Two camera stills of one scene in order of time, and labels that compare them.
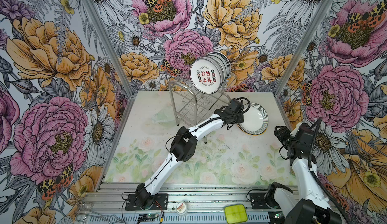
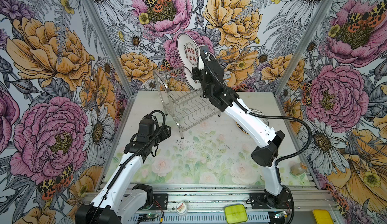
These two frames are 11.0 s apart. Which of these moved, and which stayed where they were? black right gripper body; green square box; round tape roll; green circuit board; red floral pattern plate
Moved: black right gripper body; red floral pattern plate
Stayed: green circuit board; round tape roll; green square box
